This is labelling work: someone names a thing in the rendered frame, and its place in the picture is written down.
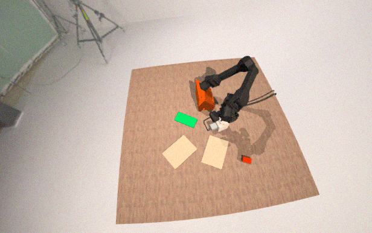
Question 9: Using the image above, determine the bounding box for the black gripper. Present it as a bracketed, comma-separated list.
[209, 103, 238, 123]

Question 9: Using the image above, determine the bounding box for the green flat rectangular slab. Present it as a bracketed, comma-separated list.
[175, 112, 197, 128]

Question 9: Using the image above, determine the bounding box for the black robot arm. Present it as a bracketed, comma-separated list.
[199, 56, 259, 123]

